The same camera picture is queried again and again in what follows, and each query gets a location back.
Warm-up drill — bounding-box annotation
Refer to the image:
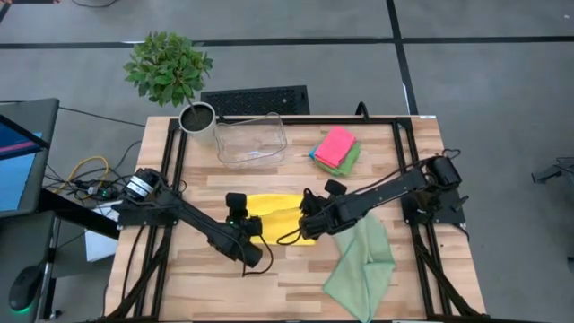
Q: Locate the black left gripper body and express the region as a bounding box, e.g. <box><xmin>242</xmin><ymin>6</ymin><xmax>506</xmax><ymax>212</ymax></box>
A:
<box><xmin>223</xmin><ymin>192</ymin><xmax>252</xmax><ymax>239</ymax></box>

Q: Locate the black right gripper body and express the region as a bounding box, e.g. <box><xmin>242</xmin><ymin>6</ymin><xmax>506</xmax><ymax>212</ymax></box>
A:
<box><xmin>313</xmin><ymin>179</ymin><xmax>358</xmax><ymax>234</ymax></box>

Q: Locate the yellow microfiber towel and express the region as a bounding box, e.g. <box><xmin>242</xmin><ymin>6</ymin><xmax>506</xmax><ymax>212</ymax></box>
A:
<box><xmin>245</xmin><ymin>193</ymin><xmax>317</xmax><ymax>247</ymax></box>

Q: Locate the bright green microfiber towel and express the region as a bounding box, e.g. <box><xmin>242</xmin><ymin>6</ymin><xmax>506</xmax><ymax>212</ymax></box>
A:
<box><xmin>316</xmin><ymin>142</ymin><xmax>362</xmax><ymax>177</ymax></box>

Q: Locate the pink microfiber towel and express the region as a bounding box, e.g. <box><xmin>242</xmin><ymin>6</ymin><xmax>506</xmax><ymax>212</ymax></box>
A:
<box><xmin>313</xmin><ymin>126</ymin><xmax>358</xmax><ymax>170</ymax></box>

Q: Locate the pale green microfiber towel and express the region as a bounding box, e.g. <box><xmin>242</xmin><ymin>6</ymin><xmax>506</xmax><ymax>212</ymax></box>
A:
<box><xmin>322</xmin><ymin>213</ymin><xmax>396</xmax><ymax>323</ymax></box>

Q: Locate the clear plastic bin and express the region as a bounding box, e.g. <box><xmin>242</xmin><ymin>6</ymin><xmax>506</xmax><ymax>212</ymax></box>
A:
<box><xmin>213</xmin><ymin>111</ymin><xmax>289</xmax><ymax>170</ymax></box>

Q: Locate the black floor vent grille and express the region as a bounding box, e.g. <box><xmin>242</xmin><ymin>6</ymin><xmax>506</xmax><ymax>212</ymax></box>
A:
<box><xmin>200</xmin><ymin>84</ymin><xmax>311</xmax><ymax>117</ymax></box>

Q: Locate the white paper sheet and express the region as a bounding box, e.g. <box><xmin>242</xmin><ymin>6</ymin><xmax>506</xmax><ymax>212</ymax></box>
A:
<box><xmin>83</xmin><ymin>201</ymin><xmax>121</xmax><ymax>263</ymax></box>

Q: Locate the green plant in white pot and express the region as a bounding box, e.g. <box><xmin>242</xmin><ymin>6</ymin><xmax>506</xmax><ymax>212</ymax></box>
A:
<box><xmin>123</xmin><ymin>30</ymin><xmax>219</xmax><ymax>147</ymax></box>

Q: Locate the black desk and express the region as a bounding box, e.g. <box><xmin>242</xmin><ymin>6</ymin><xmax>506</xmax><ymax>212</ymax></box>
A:
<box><xmin>0</xmin><ymin>188</ymin><xmax>121</xmax><ymax>323</ymax></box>

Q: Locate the black chair base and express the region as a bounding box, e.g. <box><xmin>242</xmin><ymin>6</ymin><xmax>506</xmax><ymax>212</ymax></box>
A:
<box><xmin>531</xmin><ymin>156</ymin><xmax>574</xmax><ymax>185</ymax></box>

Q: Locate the black computer mouse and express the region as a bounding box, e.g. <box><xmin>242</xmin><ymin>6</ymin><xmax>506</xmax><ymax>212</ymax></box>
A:
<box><xmin>8</xmin><ymin>264</ymin><xmax>44</xmax><ymax>311</ymax></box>

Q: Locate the dark computer monitor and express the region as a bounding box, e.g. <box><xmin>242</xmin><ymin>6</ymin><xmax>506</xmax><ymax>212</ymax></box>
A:
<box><xmin>0</xmin><ymin>98</ymin><xmax>60</xmax><ymax>219</ymax></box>

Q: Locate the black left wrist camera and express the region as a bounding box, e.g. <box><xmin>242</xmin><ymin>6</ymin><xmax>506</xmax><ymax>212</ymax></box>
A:
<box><xmin>248</xmin><ymin>216</ymin><xmax>265</xmax><ymax>238</ymax></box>

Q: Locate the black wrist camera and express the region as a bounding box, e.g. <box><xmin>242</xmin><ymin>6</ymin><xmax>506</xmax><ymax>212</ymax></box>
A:
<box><xmin>248</xmin><ymin>216</ymin><xmax>265</xmax><ymax>238</ymax></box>
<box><xmin>299</xmin><ymin>219</ymin><xmax>324</xmax><ymax>240</ymax></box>

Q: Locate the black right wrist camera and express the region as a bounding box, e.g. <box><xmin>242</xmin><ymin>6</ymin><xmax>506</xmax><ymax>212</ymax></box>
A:
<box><xmin>299</xmin><ymin>219</ymin><xmax>324</xmax><ymax>240</ymax></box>

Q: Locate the yellow cable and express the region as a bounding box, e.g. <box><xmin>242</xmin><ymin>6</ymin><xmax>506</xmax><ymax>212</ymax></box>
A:
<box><xmin>56</xmin><ymin>155</ymin><xmax>110</xmax><ymax>194</ymax></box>

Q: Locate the black cable bundle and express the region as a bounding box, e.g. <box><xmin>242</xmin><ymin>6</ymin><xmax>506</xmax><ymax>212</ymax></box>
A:
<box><xmin>42</xmin><ymin>138</ymin><xmax>144</xmax><ymax>203</ymax></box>

